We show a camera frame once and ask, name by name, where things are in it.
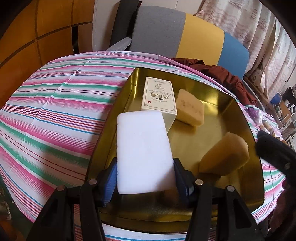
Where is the white printed carton box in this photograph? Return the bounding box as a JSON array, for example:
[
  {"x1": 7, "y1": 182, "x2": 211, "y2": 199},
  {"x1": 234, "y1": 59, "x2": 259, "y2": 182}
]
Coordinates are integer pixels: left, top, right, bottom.
[{"x1": 141, "y1": 77, "x2": 178, "y2": 132}]

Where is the yellow sponge near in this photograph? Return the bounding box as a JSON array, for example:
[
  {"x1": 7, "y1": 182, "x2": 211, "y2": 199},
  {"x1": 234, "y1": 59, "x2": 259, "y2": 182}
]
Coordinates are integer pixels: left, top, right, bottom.
[{"x1": 199, "y1": 132, "x2": 249, "y2": 176}]

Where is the white chair armrest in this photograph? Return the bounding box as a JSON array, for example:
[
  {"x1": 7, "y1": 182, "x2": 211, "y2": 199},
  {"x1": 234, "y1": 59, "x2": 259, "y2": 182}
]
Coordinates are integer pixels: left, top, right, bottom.
[{"x1": 107, "y1": 37, "x2": 132, "y2": 51}]

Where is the yellow sponge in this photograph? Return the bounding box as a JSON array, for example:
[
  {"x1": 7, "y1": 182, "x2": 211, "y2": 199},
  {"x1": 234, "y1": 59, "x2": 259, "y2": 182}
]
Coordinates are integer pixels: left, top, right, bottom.
[
  {"x1": 176, "y1": 89, "x2": 205, "y2": 126},
  {"x1": 199, "y1": 132, "x2": 249, "y2": 176}
]

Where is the dark red garment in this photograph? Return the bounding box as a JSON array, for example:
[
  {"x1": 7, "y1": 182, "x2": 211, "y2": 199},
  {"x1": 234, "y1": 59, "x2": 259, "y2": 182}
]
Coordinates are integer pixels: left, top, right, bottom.
[{"x1": 172, "y1": 58, "x2": 259, "y2": 107}]

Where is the blue cup on desk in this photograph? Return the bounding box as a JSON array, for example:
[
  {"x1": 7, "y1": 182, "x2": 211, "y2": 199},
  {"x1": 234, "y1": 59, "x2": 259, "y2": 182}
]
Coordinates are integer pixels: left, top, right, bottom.
[{"x1": 270, "y1": 92, "x2": 282, "y2": 105}]

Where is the orange wooden wardrobe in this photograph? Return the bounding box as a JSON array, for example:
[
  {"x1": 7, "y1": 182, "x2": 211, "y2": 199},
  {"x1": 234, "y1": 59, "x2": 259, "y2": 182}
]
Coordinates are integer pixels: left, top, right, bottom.
[{"x1": 1, "y1": 0, "x2": 95, "y2": 106}]

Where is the black rolled mat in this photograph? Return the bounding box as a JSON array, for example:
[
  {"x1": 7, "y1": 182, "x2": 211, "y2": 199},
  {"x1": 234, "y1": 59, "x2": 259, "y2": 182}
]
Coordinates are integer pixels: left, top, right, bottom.
[{"x1": 109, "y1": 0, "x2": 141, "y2": 47}]

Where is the wooden desk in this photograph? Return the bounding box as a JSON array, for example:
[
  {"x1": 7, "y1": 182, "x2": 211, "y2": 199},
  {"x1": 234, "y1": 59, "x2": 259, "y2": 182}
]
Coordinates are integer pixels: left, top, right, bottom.
[{"x1": 242, "y1": 76, "x2": 292, "y2": 130}]

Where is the grey yellow blue chair back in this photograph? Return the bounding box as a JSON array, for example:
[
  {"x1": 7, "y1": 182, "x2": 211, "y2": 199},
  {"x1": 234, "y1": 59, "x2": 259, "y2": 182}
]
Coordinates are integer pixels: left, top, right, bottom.
[{"x1": 130, "y1": 6, "x2": 249, "y2": 78}]

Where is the yellow sponge far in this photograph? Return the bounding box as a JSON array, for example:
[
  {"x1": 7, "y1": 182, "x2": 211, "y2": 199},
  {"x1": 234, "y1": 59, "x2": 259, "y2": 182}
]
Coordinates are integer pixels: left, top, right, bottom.
[{"x1": 176, "y1": 89, "x2": 205, "y2": 126}]

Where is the patterned beige curtain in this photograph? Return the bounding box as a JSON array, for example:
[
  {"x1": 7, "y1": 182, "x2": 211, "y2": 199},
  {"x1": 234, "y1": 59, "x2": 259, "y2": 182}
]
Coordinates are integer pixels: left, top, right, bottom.
[{"x1": 196, "y1": 0, "x2": 295, "y2": 99}]

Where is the white foam sponge block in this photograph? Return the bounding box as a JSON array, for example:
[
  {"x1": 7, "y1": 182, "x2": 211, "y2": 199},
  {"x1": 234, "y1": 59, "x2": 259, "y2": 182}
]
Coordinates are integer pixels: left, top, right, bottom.
[{"x1": 116, "y1": 110, "x2": 175, "y2": 195}]

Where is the striped pink green bedsheet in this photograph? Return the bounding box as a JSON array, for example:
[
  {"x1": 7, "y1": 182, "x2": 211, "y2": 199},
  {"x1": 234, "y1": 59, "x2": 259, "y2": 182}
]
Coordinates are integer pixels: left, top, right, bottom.
[{"x1": 0, "y1": 50, "x2": 287, "y2": 241}]

